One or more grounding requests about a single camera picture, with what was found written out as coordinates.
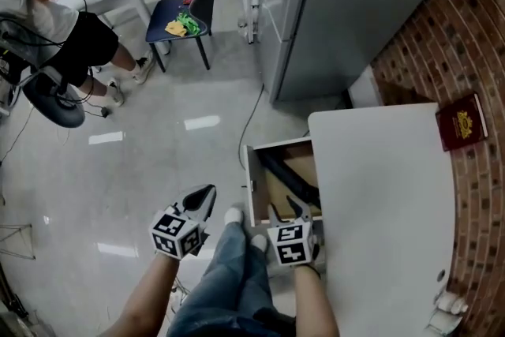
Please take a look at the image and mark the yellow cloth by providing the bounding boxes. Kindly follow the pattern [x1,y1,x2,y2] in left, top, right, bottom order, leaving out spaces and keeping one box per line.
[164,20,189,39]

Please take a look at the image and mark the white desk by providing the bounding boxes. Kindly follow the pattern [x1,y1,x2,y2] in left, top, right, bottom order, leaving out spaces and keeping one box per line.
[307,102,458,337]

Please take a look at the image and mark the black object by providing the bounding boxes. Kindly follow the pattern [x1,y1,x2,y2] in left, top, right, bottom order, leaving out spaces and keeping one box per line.
[258,151,321,210]

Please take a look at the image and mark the wire frame stand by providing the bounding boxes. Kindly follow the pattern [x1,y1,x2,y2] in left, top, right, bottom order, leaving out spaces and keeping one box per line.
[0,223,36,261]

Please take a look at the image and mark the person's left forearm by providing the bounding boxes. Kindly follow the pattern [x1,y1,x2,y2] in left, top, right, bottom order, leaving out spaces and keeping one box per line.
[112,252,182,337]

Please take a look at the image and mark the black power cable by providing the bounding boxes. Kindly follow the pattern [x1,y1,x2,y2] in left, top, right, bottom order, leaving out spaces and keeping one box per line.
[238,82,265,167]

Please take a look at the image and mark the dark red book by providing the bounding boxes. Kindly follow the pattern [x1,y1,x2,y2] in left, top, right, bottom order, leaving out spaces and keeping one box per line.
[435,92,489,153]

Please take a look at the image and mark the person's blue jeans legs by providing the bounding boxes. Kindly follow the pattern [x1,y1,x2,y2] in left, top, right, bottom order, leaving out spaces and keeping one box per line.
[167,220,297,337]

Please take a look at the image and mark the dark blue ring-shaped cushion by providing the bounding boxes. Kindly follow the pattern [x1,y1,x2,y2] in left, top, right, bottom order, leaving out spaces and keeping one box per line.
[21,69,86,129]

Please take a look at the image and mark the grey refrigerator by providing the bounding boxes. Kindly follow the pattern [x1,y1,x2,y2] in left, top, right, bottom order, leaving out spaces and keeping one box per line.
[256,0,466,103]

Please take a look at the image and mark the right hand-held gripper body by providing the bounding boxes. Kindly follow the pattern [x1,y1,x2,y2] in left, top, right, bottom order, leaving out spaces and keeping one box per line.
[267,217,321,268]

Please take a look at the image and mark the green cloth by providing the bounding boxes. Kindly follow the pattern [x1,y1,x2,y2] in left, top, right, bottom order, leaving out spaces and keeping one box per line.
[176,11,208,36]

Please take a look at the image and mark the person's right forearm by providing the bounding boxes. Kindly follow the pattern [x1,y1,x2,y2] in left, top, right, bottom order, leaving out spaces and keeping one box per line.
[294,264,340,337]

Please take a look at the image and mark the white wooden desk drawer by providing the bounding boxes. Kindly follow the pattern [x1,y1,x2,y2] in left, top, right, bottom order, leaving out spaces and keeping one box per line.
[241,137,324,228]

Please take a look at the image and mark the dark blue chair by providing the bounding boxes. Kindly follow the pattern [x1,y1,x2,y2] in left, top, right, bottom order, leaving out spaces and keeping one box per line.
[144,0,221,73]

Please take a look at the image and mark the clear plastic bottle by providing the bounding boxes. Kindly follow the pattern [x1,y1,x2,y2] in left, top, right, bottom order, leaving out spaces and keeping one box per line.
[436,290,469,315]
[425,310,463,337]

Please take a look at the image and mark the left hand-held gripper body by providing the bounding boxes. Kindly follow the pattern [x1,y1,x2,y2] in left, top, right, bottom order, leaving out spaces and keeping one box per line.
[148,202,212,260]

